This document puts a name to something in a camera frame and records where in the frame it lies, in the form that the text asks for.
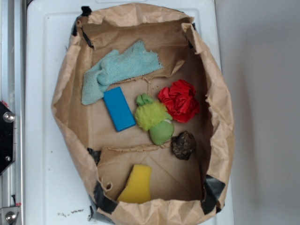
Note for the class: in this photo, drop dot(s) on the brown paper bag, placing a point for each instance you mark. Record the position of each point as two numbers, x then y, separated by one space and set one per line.
183 192

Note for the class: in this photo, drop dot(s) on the blue rectangular block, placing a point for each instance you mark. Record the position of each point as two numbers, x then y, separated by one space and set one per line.
118 109

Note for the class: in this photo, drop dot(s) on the dark brown rock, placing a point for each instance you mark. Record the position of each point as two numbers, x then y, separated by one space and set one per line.
183 145

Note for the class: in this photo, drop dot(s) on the black metal bracket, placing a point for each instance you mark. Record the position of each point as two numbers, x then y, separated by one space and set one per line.
7 138

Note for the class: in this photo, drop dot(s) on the aluminium frame rail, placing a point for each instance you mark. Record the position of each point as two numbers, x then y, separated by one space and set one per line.
12 93

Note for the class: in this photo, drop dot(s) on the red crumpled cloth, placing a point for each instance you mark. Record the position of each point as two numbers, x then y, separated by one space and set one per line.
180 101

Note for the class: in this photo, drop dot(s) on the yellow sponge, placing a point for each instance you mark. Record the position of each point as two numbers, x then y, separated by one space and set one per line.
137 188

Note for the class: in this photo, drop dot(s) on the green plush toy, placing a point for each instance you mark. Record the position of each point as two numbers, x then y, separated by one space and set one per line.
152 116

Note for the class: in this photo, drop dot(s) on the light blue cloth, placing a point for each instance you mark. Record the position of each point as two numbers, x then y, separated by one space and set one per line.
115 67

